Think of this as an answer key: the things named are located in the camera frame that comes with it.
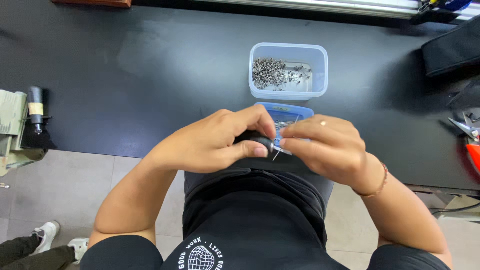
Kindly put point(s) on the person's right hand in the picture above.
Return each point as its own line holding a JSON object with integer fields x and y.
{"x": 330, "y": 150}

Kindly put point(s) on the person's left hand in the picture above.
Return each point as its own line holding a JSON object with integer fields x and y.
{"x": 204, "y": 144}

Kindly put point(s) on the person's right fingers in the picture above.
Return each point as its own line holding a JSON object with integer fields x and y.
{"x": 305, "y": 137}

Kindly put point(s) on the thin metal pin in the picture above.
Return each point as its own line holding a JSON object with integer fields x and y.
{"x": 277, "y": 153}

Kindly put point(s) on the small black cylindrical part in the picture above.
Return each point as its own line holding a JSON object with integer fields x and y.
{"x": 253, "y": 139}

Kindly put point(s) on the bundle of pins on lid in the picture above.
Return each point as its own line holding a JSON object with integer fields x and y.
{"x": 287, "y": 123}

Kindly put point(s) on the blue plastic lid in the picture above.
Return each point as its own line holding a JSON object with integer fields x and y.
{"x": 287, "y": 112}

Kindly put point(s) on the clear plastic container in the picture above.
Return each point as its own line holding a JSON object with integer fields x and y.
{"x": 288, "y": 71}

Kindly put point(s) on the pile of metal pins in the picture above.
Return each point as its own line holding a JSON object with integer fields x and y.
{"x": 275, "y": 73}

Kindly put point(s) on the person's black t-shirt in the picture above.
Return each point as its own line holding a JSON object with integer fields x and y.
{"x": 258, "y": 221}

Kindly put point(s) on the black fabric bag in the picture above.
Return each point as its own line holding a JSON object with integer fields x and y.
{"x": 453, "y": 48}

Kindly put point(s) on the brown wooden block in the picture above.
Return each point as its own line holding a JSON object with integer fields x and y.
{"x": 93, "y": 3}

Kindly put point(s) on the white sneaker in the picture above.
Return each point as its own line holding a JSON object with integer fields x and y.
{"x": 78, "y": 247}
{"x": 45, "y": 234}

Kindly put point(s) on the black rotary hand tool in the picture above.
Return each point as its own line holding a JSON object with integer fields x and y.
{"x": 36, "y": 108}

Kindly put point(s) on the green machine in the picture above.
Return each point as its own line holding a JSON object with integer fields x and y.
{"x": 13, "y": 131}

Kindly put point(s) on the aluminium rail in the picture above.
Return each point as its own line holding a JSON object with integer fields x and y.
{"x": 337, "y": 5}

